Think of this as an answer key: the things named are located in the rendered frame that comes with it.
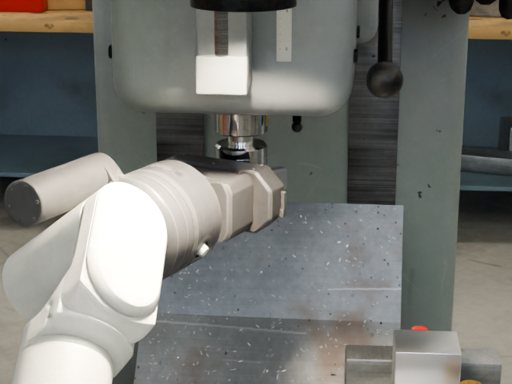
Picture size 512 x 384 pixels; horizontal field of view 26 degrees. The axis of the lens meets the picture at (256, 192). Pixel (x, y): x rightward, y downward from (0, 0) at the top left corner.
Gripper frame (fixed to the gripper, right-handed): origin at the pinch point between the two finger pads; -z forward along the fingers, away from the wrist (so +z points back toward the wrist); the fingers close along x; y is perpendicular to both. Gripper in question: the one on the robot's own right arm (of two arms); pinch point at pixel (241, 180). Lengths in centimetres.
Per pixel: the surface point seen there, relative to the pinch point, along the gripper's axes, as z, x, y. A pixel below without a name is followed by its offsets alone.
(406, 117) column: -40.3, -0.5, 1.6
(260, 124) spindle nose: 0.7, -2.3, -5.7
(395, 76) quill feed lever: 3.7, -15.9, -11.6
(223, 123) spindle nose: 2.4, 0.4, -5.8
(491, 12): -362, 86, 28
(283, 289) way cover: -30.1, 10.7, 22.8
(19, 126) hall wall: -327, 308, 94
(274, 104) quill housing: 6.6, -6.8, -9.0
